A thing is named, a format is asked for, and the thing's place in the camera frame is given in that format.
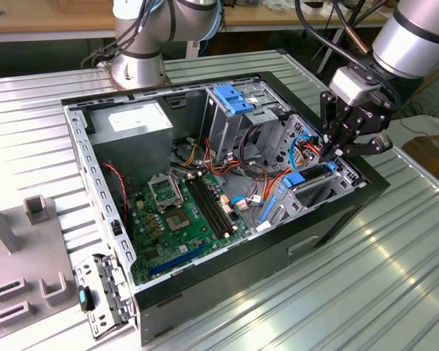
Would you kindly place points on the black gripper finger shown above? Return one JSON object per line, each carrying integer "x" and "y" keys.
{"x": 369, "y": 145}
{"x": 338, "y": 120}

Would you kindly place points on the hard disk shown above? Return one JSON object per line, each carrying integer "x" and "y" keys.
{"x": 294, "y": 180}

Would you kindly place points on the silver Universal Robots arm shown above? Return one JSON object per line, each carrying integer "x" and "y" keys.
{"x": 409, "y": 40}

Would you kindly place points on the metal disk bay cage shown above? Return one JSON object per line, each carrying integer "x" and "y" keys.
{"x": 345, "y": 179}

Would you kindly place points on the brown cardboard box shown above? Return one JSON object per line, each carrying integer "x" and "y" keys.
{"x": 435, "y": 157}

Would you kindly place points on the blue plastic drive latch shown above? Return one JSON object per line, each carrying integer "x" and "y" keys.
{"x": 234, "y": 100}

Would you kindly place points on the metal optical drive cage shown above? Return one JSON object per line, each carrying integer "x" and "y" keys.
{"x": 223, "y": 128}

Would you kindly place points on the black RAM slot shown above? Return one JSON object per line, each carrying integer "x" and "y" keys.
{"x": 215, "y": 204}
{"x": 203, "y": 207}
{"x": 221, "y": 202}
{"x": 209, "y": 205}

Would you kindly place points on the black open PC case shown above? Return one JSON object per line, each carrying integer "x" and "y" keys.
{"x": 241, "y": 270}

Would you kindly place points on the CPU socket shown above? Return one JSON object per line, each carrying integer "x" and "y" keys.
{"x": 177, "y": 221}

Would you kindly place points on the grey power supply unit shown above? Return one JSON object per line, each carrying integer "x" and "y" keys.
{"x": 131, "y": 146}

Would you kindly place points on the green motherboard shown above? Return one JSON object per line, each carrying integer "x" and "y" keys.
{"x": 157, "y": 234}

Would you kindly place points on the blue expansion slot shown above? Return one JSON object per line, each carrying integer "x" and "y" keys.
{"x": 175, "y": 260}

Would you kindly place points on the black clip with blue tab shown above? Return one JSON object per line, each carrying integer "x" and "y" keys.
{"x": 84, "y": 298}

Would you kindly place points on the wooden desk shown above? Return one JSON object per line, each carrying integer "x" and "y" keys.
{"x": 40, "y": 18}

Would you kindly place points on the grey parts rack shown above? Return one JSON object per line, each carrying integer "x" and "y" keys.
{"x": 22, "y": 252}

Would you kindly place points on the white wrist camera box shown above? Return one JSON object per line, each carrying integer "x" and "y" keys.
{"x": 351, "y": 84}

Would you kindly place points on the metal slot retainer bracket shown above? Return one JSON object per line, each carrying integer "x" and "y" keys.
{"x": 95, "y": 321}

